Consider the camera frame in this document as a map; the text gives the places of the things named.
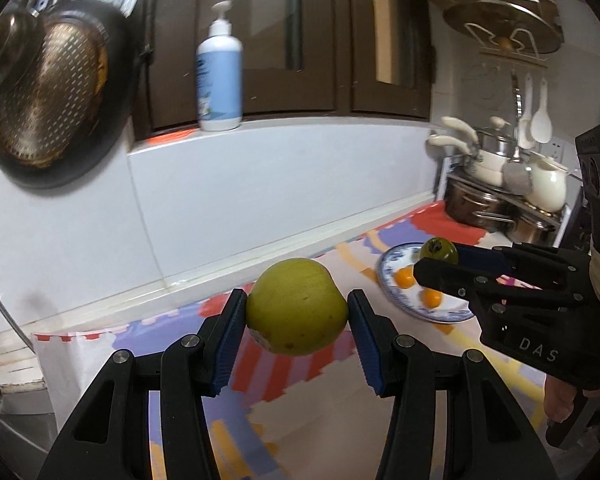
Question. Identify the orange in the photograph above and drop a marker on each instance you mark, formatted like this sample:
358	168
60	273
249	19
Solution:
405	276
432	298

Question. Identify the white wall socket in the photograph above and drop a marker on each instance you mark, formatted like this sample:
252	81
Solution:
560	149

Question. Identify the blue white pump bottle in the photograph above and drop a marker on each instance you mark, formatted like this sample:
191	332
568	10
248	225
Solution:
220	80

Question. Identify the white ceramic jug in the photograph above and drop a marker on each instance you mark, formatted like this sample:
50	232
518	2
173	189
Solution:
550	185

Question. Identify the colourful patterned tablecloth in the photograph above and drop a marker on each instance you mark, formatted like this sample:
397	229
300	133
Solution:
290	410

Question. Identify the copper coloured small pot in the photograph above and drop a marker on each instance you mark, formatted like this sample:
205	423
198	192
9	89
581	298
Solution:
5	45

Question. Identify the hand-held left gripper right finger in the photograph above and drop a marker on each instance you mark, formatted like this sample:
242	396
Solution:
367	340

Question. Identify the white lid holder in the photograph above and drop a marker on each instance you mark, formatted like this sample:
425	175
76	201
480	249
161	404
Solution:
480	50

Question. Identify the steel slotted spatula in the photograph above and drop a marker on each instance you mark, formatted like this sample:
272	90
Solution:
517	175

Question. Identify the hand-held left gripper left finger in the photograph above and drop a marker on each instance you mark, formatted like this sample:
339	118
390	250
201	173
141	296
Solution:
230	340

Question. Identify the person's right hand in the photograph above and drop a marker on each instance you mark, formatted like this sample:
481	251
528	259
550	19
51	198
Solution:
557	400

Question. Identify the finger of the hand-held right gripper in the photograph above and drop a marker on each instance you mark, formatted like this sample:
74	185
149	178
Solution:
480	256
445	276

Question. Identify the blue patterned white plate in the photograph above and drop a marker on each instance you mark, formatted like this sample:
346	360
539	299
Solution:
400	260

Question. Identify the dark wooden window frame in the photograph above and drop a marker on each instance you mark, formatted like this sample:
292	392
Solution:
330	35

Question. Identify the kitchen sink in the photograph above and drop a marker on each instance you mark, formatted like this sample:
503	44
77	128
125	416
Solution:
20	435

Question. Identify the golden round pot lid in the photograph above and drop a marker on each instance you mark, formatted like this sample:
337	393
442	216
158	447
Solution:
500	15

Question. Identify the large steel pot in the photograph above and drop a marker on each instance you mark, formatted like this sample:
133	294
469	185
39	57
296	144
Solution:
472	205

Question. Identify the white plastic spoon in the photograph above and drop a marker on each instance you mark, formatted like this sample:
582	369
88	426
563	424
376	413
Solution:
526	127

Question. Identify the black wok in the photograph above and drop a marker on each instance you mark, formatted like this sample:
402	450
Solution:
120	85

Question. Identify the white pot rack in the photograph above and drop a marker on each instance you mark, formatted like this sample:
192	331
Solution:
442	180

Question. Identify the green fruit with dark calyx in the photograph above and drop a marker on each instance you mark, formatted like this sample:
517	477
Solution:
437	250

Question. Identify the white rice paddle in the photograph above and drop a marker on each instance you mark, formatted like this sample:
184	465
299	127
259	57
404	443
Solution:
542	120

